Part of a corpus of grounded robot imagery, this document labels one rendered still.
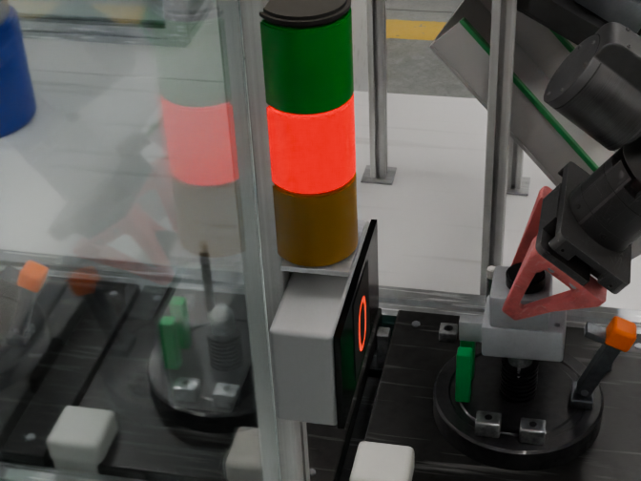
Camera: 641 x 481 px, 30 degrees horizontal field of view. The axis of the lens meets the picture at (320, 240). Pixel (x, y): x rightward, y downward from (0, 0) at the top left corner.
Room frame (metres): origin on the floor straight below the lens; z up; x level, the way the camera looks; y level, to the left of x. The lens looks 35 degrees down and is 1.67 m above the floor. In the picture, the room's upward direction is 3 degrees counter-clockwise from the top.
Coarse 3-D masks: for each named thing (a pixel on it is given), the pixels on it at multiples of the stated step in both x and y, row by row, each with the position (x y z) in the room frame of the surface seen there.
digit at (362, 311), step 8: (360, 288) 0.57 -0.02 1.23; (368, 288) 0.60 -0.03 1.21; (360, 296) 0.57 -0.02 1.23; (368, 296) 0.60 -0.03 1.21; (360, 304) 0.57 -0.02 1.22; (368, 304) 0.60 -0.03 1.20; (360, 312) 0.57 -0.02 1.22; (368, 312) 0.60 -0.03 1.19; (360, 320) 0.57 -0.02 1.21; (368, 320) 0.60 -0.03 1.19; (360, 328) 0.57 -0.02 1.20; (368, 328) 0.60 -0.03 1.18; (360, 336) 0.57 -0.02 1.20; (368, 336) 0.60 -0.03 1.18; (360, 344) 0.57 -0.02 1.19; (360, 352) 0.57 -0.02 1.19; (360, 360) 0.57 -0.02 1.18
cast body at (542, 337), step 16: (496, 272) 0.76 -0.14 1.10; (512, 272) 0.74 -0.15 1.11; (544, 272) 0.74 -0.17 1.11; (496, 288) 0.74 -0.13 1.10; (528, 288) 0.73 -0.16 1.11; (544, 288) 0.73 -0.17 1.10; (496, 304) 0.72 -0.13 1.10; (464, 320) 0.75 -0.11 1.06; (480, 320) 0.75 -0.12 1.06; (496, 320) 0.72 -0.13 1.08; (512, 320) 0.72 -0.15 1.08; (528, 320) 0.72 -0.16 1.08; (544, 320) 0.72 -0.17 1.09; (560, 320) 0.73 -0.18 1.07; (464, 336) 0.75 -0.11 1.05; (480, 336) 0.74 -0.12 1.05; (496, 336) 0.72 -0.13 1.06; (512, 336) 0.72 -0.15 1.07; (528, 336) 0.72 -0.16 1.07; (544, 336) 0.72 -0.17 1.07; (560, 336) 0.71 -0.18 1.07; (496, 352) 0.72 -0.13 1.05; (512, 352) 0.72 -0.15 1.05; (528, 352) 0.72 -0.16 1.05; (544, 352) 0.71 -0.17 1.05; (560, 352) 0.71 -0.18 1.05
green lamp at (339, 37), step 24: (264, 24) 0.57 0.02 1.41; (336, 24) 0.57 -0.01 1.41; (264, 48) 0.57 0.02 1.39; (288, 48) 0.56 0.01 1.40; (312, 48) 0.56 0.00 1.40; (336, 48) 0.56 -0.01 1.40; (264, 72) 0.57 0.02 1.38; (288, 72) 0.56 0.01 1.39; (312, 72) 0.56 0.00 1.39; (336, 72) 0.56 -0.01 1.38; (288, 96) 0.56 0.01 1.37; (312, 96) 0.56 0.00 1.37; (336, 96) 0.56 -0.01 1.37
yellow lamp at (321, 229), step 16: (288, 192) 0.56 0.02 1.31; (336, 192) 0.56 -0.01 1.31; (352, 192) 0.57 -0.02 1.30; (288, 208) 0.56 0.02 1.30; (304, 208) 0.56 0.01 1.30; (320, 208) 0.56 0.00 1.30; (336, 208) 0.56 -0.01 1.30; (352, 208) 0.57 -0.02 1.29; (288, 224) 0.56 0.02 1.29; (304, 224) 0.56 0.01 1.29; (320, 224) 0.56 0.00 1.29; (336, 224) 0.56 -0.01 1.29; (352, 224) 0.57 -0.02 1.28; (288, 240) 0.56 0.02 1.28; (304, 240) 0.56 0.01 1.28; (320, 240) 0.56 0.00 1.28; (336, 240) 0.56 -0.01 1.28; (352, 240) 0.57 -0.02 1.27; (288, 256) 0.56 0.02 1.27; (304, 256) 0.56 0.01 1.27; (320, 256) 0.56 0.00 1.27; (336, 256) 0.56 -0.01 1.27
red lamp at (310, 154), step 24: (288, 120) 0.56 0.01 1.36; (312, 120) 0.56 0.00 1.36; (336, 120) 0.56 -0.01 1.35; (288, 144) 0.56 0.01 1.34; (312, 144) 0.56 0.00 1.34; (336, 144) 0.56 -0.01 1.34; (288, 168) 0.56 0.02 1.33; (312, 168) 0.56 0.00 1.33; (336, 168) 0.56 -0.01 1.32; (312, 192) 0.56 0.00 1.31
